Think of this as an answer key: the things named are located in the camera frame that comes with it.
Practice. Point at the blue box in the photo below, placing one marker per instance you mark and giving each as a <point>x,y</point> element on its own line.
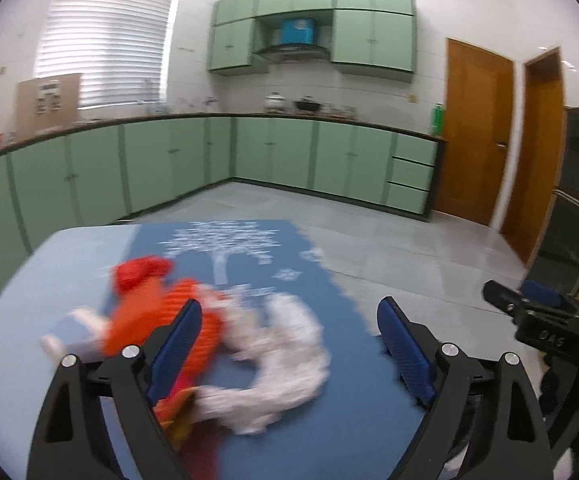
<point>297,31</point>

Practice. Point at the narrow wooden door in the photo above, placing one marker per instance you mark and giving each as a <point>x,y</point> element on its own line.
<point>544,160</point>

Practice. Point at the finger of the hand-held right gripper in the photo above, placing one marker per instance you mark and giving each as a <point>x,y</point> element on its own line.
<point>542,292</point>
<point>504,300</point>

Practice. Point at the red plastic bag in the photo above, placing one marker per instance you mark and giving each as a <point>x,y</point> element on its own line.
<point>137,272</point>

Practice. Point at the green base cabinets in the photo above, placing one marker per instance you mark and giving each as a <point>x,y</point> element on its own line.
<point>279,155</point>

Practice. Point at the person's dark clothing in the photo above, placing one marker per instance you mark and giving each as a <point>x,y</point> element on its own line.
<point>574,400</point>

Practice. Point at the brown cardboard board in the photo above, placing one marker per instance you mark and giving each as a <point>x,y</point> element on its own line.
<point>67,105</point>

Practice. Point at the white pot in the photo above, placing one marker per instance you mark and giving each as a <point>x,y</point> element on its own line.
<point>274,101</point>

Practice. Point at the green plastic bottle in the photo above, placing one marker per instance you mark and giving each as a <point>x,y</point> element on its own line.
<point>437,120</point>

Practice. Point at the metal faucet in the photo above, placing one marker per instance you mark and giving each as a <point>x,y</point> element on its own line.
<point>148,92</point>

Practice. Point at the black wok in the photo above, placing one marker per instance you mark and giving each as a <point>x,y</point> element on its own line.
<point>308,105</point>

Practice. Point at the closed wooden door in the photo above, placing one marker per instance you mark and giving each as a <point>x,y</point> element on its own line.
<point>474,135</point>

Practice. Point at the orange foam fruit net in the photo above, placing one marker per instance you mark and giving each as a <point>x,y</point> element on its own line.
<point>134,317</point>

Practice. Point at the green wall cabinets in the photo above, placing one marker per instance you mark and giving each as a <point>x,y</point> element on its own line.
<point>369,35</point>

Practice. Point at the white window blinds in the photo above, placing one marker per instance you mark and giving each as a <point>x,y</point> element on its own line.
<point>109,35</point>

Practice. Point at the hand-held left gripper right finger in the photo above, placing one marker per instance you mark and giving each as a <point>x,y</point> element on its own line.
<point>404,355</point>

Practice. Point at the range hood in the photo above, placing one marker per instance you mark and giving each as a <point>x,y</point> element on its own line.
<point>289,52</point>

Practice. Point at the white and blue carton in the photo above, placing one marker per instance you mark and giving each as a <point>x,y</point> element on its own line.
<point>74,332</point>

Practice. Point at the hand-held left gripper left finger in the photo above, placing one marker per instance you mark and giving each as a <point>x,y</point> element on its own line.
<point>177,350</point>

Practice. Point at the blue printed tablecloth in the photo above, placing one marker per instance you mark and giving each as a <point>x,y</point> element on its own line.
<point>314,290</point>

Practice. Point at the white tissue paper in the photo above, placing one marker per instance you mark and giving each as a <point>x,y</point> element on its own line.
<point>294,360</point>

